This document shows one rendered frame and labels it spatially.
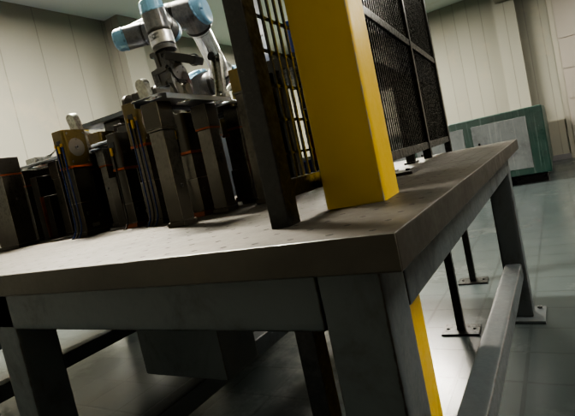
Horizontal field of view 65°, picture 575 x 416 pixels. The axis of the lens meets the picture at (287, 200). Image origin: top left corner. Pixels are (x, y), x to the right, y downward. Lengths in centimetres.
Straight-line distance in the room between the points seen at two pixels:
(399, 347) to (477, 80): 790
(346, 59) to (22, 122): 436
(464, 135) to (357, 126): 533
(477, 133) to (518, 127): 43
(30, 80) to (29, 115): 35
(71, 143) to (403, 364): 130
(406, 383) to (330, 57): 47
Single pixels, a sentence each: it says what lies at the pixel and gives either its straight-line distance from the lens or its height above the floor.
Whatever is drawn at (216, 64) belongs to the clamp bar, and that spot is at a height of 118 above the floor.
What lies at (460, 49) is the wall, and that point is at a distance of 845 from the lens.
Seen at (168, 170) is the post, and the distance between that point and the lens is 107.
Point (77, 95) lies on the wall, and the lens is 531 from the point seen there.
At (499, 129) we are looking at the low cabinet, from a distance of 597.
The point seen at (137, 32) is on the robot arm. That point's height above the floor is 131.
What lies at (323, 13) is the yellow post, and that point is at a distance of 75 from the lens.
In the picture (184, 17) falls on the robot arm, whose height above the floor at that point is 145.
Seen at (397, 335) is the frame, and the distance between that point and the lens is 54.
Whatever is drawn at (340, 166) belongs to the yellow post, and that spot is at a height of 76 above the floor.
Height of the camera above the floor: 78
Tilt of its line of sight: 4 degrees down
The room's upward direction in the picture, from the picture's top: 12 degrees counter-clockwise
